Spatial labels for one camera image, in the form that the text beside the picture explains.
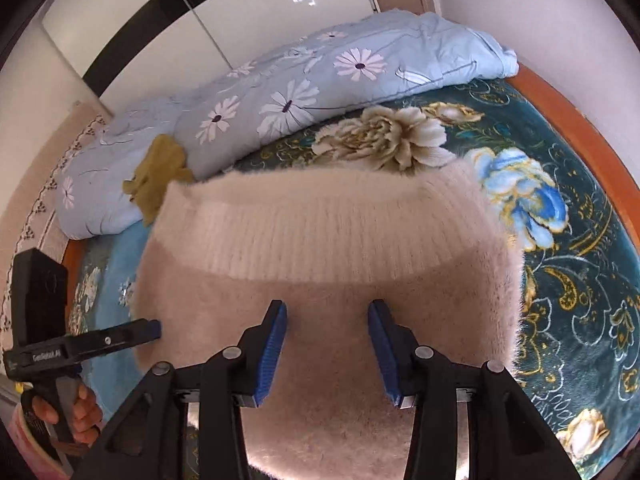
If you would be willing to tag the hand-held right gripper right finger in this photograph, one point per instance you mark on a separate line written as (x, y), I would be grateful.
(385, 355)

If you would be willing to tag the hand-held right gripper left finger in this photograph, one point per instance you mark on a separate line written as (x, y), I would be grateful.
(270, 355)

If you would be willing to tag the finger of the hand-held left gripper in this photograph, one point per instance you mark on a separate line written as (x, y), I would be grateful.
(120, 332)

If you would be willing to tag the beige fuzzy sweater robot print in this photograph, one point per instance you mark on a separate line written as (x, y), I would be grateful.
(325, 240)

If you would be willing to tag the person's left hand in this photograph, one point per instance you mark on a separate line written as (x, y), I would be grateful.
(85, 417)

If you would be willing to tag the beige cloth embroidered trim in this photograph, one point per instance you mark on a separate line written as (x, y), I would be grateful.
(45, 170)

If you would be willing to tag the person's pink clothing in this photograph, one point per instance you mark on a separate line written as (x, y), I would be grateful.
(35, 450)

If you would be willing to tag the olive knitted garment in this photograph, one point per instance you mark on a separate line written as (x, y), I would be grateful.
(155, 180)

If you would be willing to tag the teal floral plush blanket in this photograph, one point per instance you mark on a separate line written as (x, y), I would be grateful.
(575, 310)

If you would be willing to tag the grey floral pillow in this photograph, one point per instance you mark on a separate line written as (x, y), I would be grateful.
(260, 100)

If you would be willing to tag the white wardrobe black stripe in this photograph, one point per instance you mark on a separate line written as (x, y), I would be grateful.
(175, 10)

